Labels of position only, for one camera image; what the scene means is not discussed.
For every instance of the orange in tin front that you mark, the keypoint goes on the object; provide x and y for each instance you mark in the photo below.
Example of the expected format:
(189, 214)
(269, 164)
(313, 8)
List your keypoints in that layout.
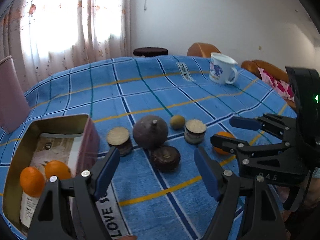
(32, 181)

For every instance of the paper leaflet in tin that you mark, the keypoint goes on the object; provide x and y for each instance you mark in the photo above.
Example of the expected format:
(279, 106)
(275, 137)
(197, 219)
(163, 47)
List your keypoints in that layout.
(54, 155)

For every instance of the orange in tin back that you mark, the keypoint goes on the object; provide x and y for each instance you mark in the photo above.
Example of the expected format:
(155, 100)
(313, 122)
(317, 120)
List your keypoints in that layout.
(57, 168)

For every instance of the dark round stool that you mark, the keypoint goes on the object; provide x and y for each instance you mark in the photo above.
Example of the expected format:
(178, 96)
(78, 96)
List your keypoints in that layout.
(150, 52)

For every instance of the cut sugarcane piece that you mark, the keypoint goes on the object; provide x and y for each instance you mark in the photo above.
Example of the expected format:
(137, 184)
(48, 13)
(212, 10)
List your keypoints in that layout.
(194, 131)
(119, 137)

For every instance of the brown leather chair back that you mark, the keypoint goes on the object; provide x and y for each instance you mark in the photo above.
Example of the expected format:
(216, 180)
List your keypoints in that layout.
(202, 50)

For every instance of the pink floral cushion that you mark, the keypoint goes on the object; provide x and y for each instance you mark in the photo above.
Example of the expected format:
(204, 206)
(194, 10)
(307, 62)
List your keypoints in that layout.
(280, 86)

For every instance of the blue plaid tablecloth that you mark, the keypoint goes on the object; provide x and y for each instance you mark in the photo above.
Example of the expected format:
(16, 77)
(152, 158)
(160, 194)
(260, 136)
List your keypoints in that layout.
(157, 111)

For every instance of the white enamel mug blue print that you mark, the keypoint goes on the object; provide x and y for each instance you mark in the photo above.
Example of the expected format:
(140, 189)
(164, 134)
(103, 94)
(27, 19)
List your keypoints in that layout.
(222, 69)

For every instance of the brown leather sofa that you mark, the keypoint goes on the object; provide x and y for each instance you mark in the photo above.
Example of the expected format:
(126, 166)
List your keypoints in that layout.
(252, 66)

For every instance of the sheer pink floral curtain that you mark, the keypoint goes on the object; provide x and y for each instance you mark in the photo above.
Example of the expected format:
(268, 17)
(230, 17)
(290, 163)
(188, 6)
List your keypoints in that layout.
(45, 37)

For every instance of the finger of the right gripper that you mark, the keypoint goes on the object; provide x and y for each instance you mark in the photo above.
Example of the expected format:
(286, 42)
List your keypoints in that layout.
(281, 127)
(271, 154)

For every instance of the right hand holding gripper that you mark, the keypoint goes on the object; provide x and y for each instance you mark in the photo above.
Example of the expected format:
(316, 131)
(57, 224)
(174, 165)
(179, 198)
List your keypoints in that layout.
(312, 196)

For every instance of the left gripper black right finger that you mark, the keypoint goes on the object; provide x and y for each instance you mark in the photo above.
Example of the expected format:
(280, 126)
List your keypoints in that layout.
(261, 218)

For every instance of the flat dark water chestnut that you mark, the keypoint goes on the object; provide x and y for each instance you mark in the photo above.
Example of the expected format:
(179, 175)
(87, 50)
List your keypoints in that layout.
(165, 158)

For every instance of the small longan near sugarcane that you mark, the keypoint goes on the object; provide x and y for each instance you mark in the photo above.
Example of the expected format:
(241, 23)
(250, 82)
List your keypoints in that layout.
(177, 122)

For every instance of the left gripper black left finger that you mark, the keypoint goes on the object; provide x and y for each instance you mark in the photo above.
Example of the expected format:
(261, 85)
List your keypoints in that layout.
(52, 218)

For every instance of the large round purple fruit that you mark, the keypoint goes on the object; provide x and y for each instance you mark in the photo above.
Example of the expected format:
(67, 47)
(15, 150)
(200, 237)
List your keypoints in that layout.
(150, 132)

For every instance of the red metal tin box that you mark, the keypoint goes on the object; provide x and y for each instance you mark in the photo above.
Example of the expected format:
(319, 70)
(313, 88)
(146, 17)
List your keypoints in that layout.
(72, 124)

